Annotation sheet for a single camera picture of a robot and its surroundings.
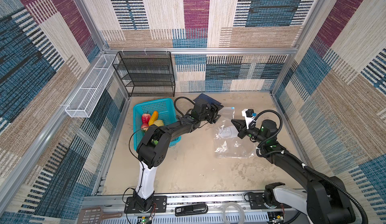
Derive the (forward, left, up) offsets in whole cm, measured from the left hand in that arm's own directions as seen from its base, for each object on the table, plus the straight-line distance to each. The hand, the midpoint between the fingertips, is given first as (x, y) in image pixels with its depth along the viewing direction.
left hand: (225, 107), depth 87 cm
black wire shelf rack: (+35, +52, -3) cm, 63 cm away
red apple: (+5, +50, -16) cm, 53 cm away
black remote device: (-47, +20, -16) cm, 53 cm away
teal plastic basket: (+13, +38, -17) cm, 44 cm away
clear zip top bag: (-14, -2, -18) cm, 23 cm away
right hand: (-10, -2, -1) cm, 10 cm away
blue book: (+23, +6, -18) cm, 30 cm away
